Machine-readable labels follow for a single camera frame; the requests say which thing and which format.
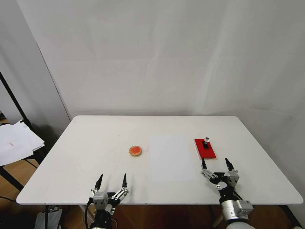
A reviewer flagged red rectangular ink pad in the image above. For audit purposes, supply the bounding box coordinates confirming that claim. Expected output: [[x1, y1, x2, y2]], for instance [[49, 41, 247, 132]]
[[193, 138, 217, 160]]

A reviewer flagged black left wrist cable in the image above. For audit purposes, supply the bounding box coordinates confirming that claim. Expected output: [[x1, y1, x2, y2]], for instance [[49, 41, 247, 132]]
[[83, 197, 94, 229]]

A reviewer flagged white paper sheet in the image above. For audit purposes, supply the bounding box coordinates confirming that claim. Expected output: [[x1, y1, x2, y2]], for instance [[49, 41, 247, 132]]
[[150, 135, 196, 183]]

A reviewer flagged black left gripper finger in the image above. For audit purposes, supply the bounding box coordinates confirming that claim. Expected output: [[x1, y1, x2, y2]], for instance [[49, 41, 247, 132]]
[[112, 173, 129, 201], [91, 174, 104, 195]]

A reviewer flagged round tan red ink pad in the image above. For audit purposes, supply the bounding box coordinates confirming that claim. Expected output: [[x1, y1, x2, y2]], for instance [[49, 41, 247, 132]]
[[129, 145, 143, 157]]

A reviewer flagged stack of white papers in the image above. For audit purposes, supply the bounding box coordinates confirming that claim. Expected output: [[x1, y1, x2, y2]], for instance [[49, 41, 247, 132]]
[[0, 120, 45, 167]]

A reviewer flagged black stand pole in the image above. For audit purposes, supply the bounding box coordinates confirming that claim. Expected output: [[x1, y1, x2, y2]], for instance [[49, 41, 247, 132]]
[[0, 71, 34, 131]]

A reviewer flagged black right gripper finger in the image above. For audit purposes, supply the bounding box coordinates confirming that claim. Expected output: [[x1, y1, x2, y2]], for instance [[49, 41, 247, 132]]
[[200, 158, 218, 181], [225, 157, 239, 173]]

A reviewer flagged grey box on floor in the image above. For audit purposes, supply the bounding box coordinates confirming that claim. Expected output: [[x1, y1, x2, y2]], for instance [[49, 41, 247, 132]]
[[35, 205, 64, 229]]

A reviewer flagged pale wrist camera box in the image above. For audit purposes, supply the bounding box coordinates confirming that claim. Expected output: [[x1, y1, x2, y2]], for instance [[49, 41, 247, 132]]
[[92, 191, 108, 206], [225, 170, 240, 186]]

